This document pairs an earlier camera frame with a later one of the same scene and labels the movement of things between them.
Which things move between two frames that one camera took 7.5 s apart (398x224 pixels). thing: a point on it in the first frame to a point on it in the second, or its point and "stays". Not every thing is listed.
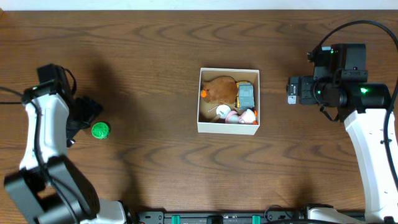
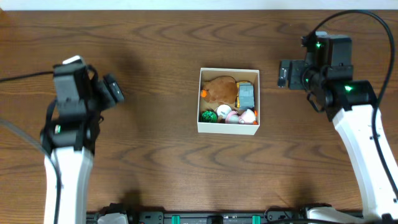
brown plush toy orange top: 222,89 stays
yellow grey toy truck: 245,98 stays
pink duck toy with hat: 247,117 stays
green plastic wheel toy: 100,130 to 209,116
